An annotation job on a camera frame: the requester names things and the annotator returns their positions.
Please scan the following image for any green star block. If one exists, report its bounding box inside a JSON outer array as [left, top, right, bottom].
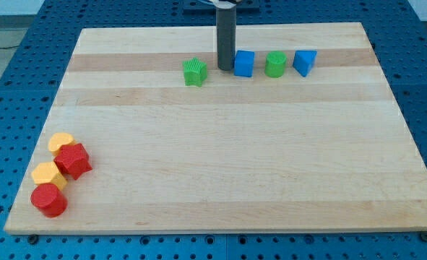
[[182, 57, 207, 87]]

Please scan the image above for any blue cube block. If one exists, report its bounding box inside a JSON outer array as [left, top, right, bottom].
[[234, 50, 255, 77]]

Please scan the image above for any red star block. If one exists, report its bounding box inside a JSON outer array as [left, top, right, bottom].
[[53, 143, 92, 180]]

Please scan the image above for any wooden board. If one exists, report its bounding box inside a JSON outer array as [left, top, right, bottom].
[[4, 22, 427, 235]]

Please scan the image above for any green cylinder block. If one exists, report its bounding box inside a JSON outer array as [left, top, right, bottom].
[[264, 51, 287, 78]]

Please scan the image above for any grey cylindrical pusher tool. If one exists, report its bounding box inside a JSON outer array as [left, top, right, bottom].
[[214, 1, 236, 71]]

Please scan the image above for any blue triangular prism block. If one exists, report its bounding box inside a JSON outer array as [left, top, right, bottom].
[[293, 50, 317, 77]]

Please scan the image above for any yellow heart block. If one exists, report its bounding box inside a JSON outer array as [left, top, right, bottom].
[[48, 132, 76, 156]]

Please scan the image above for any yellow hexagon block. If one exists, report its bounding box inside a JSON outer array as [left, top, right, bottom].
[[31, 162, 68, 191]]

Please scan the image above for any red cylinder block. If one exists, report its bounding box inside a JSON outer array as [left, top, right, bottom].
[[30, 183, 68, 218]]

